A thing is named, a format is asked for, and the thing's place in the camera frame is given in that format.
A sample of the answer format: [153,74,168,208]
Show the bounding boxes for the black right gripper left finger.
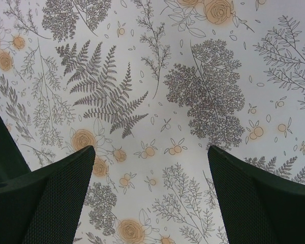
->
[0,146,96,243]

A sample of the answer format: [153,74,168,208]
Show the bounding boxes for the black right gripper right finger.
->
[208,146,305,243]

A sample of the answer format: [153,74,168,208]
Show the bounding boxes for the floral patterned table mat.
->
[0,1,305,243]

